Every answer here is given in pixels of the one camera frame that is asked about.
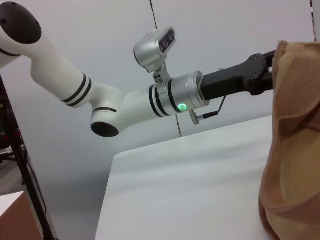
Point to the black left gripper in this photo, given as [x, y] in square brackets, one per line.
[230, 80]

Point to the khaki fabric food bag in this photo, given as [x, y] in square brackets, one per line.
[295, 150]

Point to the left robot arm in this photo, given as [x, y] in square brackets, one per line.
[62, 75]

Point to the black tripod stand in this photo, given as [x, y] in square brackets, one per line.
[27, 180]

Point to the brown wooden cabinet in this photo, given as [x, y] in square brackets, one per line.
[15, 220]

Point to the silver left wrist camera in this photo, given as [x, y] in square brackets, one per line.
[150, 52]

